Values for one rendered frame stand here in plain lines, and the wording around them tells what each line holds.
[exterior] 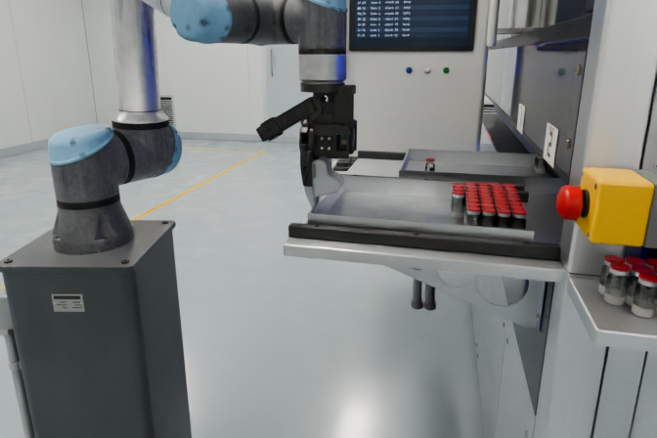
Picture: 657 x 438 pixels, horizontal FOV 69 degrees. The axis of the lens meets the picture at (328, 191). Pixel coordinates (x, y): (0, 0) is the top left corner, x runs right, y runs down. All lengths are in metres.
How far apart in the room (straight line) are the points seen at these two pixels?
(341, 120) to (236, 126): 6.13
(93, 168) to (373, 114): 0.97
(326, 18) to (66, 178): 0.57
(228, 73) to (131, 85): 5.78
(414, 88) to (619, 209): 1.15
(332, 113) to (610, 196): 0.41
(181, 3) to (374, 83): 1.04
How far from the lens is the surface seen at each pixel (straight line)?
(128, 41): 1.08
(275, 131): 0.80
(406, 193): 1.00
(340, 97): 0.77
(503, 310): 0.86
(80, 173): 1.02
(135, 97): 1.08
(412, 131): 1.68
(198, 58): 7.02
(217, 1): 0.71
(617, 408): 0.84
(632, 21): 0.67
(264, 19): 0.78
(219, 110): 6.95
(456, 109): 1.68
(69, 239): 1.05
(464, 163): 1.33
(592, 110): 0.67
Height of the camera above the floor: 1.16
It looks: 16 degrees down
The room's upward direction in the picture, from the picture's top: straight up
